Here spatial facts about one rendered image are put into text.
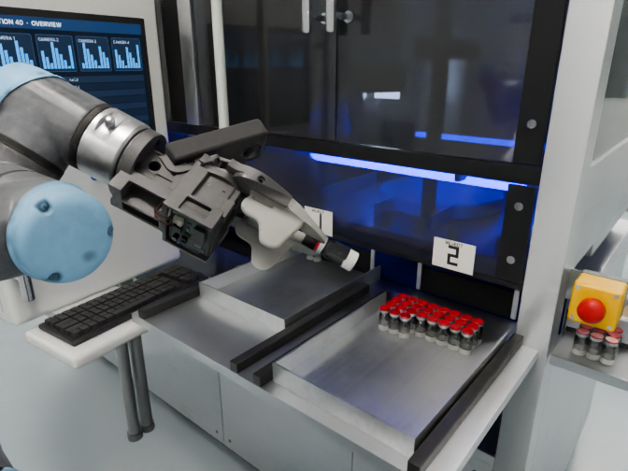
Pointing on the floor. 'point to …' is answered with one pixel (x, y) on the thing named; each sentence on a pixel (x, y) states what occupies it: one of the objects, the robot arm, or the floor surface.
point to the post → (558, 213)
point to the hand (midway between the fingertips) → (313, 235)
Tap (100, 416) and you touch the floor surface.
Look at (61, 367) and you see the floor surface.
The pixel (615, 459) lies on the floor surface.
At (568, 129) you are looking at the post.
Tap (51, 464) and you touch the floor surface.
